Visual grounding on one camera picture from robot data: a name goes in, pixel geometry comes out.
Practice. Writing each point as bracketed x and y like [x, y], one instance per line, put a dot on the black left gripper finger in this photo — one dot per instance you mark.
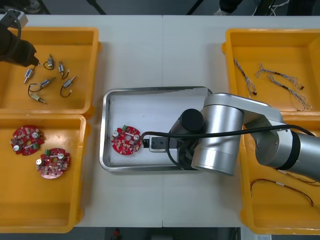
[38, 62]
[35, 62]

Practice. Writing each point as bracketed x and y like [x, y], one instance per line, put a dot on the silver-black left robot arm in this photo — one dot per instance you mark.
[22, 18]

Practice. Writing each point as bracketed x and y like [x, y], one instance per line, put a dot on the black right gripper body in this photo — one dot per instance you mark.
[175, 145]

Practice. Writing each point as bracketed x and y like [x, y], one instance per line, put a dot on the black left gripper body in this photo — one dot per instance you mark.
[23, 53]

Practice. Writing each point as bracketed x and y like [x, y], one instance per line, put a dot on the silver-black right robot arm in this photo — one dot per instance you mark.
[220, 130]

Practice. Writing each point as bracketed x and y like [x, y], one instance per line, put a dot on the black stand leg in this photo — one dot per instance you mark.
[97, 7]
[195, 7]

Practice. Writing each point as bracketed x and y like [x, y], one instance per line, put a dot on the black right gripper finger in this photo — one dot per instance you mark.
[146, 139]
[146, 145]

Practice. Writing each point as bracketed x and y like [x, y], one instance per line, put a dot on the round red circuit board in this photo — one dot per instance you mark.
[25, 138]
[53, 166]
[123, 146]

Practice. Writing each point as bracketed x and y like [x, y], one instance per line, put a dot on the yellow-orange plastic bin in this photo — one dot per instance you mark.
[275, 217]
[37, 200]
[75, 50]
[275, 45]

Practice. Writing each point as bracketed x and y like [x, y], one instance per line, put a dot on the steel tray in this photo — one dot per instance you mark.
[106, 160]

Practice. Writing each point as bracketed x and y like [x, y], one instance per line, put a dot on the person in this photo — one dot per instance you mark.
[230, 5]

